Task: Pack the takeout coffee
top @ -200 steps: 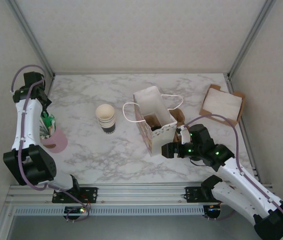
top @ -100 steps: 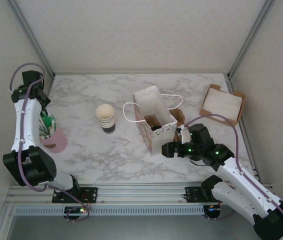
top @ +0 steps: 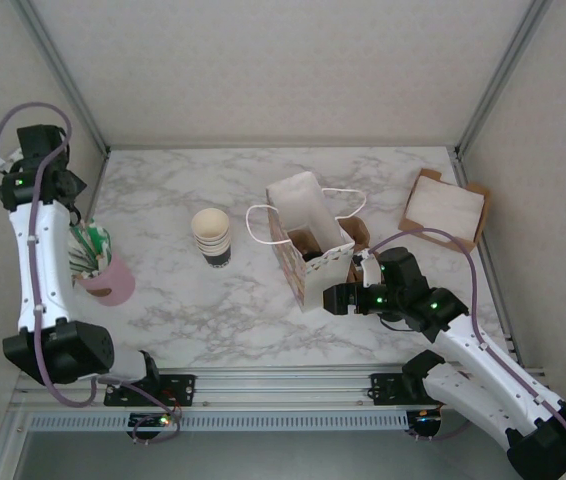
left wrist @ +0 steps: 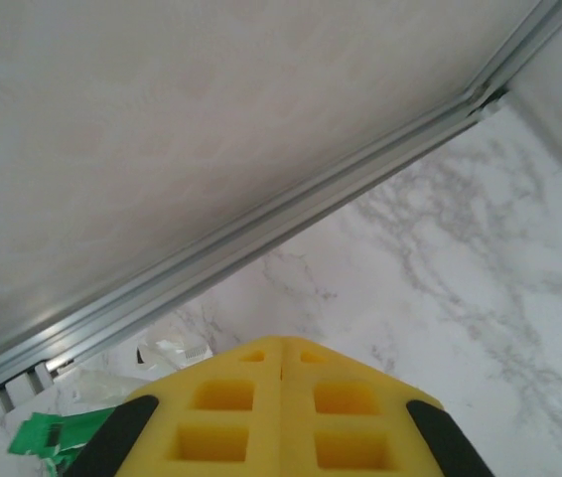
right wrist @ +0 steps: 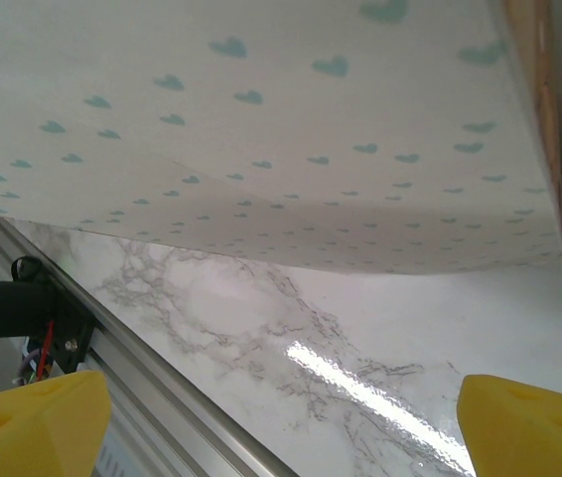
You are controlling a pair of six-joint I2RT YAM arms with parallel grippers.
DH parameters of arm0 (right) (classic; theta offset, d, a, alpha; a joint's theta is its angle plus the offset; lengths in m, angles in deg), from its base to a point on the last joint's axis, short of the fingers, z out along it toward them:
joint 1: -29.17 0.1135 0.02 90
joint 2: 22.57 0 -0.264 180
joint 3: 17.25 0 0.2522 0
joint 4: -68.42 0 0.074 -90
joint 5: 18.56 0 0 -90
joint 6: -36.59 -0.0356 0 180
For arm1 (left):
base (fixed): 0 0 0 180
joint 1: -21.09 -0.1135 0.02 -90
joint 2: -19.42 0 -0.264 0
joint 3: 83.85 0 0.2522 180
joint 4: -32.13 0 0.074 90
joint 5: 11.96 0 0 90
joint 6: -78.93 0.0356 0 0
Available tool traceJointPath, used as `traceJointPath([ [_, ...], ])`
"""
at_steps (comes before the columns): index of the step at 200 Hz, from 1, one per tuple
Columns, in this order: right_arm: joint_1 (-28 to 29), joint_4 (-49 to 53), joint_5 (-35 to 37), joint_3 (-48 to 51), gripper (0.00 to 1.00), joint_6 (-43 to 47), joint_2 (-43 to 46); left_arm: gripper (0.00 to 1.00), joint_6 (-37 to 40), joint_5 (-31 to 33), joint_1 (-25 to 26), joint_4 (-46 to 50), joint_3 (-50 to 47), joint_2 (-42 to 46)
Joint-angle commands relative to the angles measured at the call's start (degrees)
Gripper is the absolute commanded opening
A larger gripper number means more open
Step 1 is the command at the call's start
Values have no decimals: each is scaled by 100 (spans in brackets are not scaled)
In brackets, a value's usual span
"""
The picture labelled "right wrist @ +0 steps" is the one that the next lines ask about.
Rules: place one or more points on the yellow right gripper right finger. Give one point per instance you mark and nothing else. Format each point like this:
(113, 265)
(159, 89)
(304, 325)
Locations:
(534, 437)

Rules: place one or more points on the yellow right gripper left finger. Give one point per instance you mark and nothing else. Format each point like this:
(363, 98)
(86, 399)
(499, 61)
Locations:
(28, 437)

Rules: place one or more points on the white patterned paper gift bag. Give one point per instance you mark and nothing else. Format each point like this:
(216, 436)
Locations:
(261, 124)

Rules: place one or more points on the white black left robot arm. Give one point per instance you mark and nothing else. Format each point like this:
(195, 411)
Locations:
(8, 308)

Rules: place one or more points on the wide aluminium base rail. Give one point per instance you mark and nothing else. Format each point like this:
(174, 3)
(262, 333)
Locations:
(162, 397)

